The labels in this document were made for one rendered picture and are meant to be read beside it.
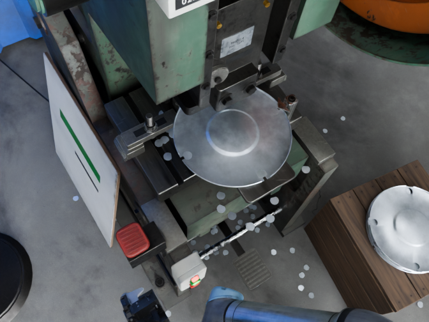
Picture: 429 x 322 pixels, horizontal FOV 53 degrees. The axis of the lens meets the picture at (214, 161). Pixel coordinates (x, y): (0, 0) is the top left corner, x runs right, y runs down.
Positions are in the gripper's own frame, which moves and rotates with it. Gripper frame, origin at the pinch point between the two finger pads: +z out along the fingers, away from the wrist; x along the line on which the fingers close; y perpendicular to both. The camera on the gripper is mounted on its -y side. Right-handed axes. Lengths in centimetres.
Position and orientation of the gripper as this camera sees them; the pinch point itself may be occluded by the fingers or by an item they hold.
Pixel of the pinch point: (124, 299)
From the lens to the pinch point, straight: 117.4
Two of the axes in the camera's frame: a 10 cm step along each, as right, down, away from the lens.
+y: 8.5, -4.6, 2.6
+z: -3.8, -1.9, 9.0
